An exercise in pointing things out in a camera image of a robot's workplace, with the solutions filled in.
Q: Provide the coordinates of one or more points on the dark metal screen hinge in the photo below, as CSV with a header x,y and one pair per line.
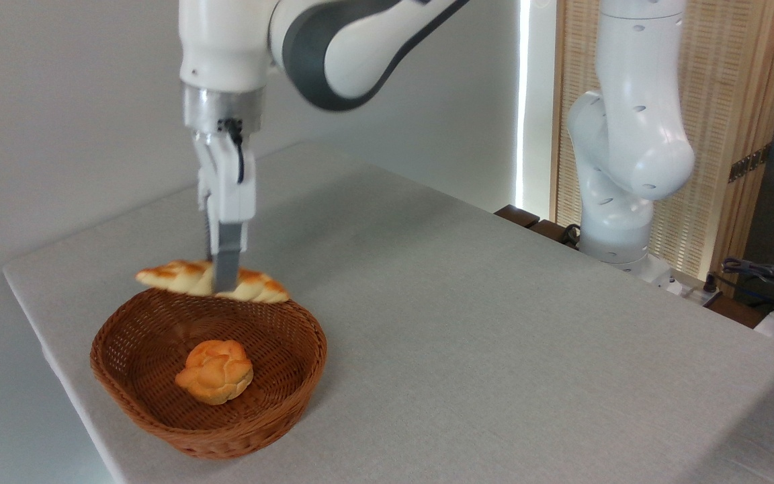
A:
x,y
750,163

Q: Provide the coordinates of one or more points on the long braided bread loaf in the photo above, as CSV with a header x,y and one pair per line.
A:
x,y
172,274

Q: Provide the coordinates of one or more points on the brown wicker basket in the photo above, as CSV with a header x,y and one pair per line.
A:
x,y
148,336

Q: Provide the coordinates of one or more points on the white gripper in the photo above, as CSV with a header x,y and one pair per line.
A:
x,y
229,181

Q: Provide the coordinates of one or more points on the dark brown wooden bench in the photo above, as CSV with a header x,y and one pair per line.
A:
x,y
518,215

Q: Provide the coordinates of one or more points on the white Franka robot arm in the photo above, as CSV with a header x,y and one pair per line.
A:
x,y
632,134

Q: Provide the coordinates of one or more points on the white power strip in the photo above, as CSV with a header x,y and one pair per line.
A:
x,y
696,293

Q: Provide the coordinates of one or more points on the grey linen tablecloth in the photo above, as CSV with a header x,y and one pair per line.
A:
x,y
494,376

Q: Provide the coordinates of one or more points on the round orange bread roll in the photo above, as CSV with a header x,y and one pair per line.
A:
x,y
216,373

